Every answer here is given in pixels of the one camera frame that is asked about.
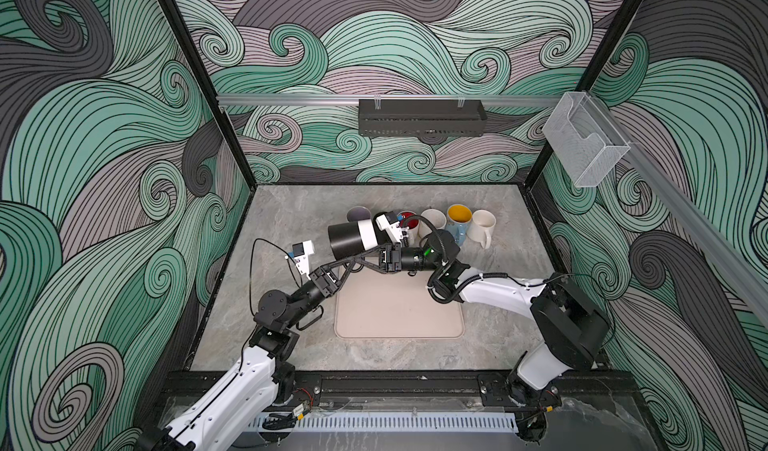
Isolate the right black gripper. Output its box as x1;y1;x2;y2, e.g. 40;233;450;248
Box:
358;245;446;276

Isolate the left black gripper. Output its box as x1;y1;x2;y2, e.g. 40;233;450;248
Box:
282;258;351;333

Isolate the small white black-handled mug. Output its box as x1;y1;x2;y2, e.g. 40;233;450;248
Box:
327;219;389;260

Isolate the cream white mug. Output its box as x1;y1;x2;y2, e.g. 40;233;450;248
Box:
398;211;420;246

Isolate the cream speckled mug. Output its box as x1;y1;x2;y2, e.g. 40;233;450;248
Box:
418;208;447;238

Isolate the blue butterfly mug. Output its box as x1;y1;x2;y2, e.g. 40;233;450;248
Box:
445;204;472;247

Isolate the black mug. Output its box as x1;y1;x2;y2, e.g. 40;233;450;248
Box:
374;212;389;228

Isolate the pink iridescent mug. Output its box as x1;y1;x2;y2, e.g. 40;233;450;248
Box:
346;206;372;222

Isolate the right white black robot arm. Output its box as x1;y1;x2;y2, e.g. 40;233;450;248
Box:
353;230;611;407

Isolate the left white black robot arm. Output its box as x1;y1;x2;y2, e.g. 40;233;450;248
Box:
135;256;371;450

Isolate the pink rectangular tray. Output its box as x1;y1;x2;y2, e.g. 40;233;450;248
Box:
334;268;465;339

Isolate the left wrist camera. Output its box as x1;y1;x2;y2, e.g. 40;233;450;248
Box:
288;240;315;278

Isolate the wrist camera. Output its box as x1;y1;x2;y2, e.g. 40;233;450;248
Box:
288;240;315;278
373;212;407;246

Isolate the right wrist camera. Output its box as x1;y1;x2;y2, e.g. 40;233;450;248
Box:
373;212;407;246

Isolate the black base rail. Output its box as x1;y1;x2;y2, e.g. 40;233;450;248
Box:
155;369;637;407

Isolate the black wall shelf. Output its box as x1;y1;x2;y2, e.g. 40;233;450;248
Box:
358;98;488;138

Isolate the white slotted cable duct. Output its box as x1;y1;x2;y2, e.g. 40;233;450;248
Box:
283;412;518;434

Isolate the aluminium wall rail back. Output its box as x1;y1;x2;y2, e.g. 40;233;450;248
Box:
217;93;562;109

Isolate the aluminium wall rail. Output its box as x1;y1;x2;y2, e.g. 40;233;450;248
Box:
601;103;767;321
217;93;562;109

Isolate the clear acrylic wall holder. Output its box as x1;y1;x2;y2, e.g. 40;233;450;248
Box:
543;91;630;188

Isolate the aluminium wall rail right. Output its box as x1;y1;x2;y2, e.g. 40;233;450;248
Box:
601;103;767;321

